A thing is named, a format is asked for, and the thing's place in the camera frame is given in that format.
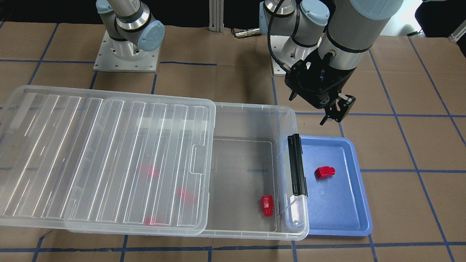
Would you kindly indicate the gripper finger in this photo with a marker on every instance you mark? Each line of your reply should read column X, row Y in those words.
column 292, row 96
column 324, row 119

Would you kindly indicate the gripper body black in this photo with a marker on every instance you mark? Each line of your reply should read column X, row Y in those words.
column 340, row 107

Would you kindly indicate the clear plastic box lid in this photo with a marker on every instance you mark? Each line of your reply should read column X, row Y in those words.
column 70, row 158

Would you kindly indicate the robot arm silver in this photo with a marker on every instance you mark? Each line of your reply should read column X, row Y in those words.
column 353, row 25
column 132, row 21

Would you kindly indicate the blue plastic tray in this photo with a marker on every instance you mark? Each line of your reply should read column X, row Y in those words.
column 338, row 205

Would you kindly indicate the clear plastic storage box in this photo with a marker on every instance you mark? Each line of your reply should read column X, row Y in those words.
column 229, row 155

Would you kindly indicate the black box latch handle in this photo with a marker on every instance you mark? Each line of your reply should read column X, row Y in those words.
column 298, row 179

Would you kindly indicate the aluminium frame post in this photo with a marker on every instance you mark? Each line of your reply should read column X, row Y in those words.
column 216, row 16

